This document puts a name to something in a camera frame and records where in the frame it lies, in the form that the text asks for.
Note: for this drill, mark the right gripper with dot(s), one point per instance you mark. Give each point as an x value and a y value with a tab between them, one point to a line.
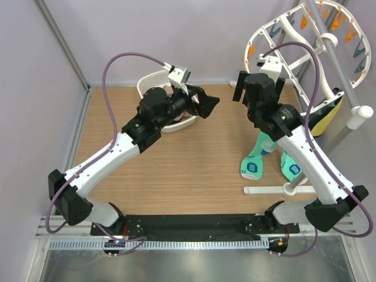
239	87

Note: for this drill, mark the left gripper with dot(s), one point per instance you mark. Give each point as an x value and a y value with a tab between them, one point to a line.
205	104

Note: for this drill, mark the teal patterned sock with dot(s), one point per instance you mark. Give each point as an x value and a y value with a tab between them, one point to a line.
252	165
289	167

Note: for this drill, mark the white round clip hanger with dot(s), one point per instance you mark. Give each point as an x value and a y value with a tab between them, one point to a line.
324	17

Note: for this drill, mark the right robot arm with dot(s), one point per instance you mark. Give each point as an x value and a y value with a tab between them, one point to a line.
336	195

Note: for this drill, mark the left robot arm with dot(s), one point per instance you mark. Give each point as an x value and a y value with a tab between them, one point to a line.
69	191

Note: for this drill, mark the white perforated plastic basket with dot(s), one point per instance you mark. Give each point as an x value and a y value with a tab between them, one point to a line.
159	80

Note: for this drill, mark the yellow sock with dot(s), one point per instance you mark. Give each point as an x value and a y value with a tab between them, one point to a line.
326	117

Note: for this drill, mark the white and grey drying rack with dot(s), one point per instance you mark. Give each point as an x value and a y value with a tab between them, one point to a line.
359	116

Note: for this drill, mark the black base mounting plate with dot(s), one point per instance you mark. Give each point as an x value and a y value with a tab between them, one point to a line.
197	226

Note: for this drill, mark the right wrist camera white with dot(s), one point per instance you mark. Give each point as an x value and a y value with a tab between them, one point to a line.
270	65

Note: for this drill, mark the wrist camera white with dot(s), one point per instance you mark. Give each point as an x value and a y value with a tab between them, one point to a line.
178	76
270	65

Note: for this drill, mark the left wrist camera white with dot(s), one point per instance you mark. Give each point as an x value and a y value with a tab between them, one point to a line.
178	76

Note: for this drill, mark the slotted grey cable duct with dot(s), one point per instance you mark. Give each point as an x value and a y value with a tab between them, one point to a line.
107	245

